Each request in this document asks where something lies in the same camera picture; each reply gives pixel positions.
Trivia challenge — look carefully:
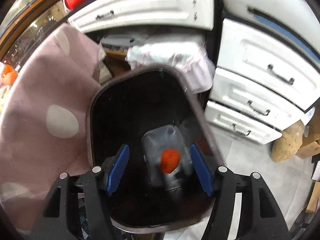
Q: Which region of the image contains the orange knitted ball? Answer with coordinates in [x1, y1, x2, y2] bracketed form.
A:
[160, 149, 181, 174]

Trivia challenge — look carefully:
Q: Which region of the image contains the orange peel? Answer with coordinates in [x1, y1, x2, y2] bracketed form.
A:
[1, 64, 18, 86]

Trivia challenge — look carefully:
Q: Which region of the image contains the black trash bin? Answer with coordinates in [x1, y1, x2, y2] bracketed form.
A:
[87, 66, 223, 233]

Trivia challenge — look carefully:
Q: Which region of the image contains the white bottom stack drawer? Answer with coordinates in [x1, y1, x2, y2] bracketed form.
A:
[204, 101, 282, 145]

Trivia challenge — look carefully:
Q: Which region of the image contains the white stack drawer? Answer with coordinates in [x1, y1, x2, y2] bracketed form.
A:
[210, 68, 304, 131]
[217, 18, 319, 111]
[204, 101, 282, 145]

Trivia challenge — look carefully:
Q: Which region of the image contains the white middle stack drawer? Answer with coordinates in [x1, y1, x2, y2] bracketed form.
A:
[210, 68, 304, 131]

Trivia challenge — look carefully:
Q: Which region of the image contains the tan burlap sack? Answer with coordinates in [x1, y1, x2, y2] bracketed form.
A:
[271, 120, 305, 162]

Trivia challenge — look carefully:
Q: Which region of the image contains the pink polka dot tablecloth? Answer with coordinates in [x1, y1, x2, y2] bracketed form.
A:
[1, 23, 101, 235]

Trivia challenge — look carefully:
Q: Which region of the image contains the clear plastic wrapped bundle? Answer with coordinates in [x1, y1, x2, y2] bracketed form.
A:
[126, 42, 215, 94]

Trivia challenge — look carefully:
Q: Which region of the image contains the brown cardboard box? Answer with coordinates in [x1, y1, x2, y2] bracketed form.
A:
[296, 108, 320, 159]

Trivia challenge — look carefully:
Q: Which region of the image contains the white upper stack drawer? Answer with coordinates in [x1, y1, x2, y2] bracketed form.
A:
[217, 18, 319, 111]

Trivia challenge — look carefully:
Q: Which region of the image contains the white top left drawer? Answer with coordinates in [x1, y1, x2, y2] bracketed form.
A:
[68, 0, 214, 33]

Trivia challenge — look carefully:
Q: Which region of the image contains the white printer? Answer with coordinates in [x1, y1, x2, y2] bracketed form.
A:
[223, 0, 319, 66]

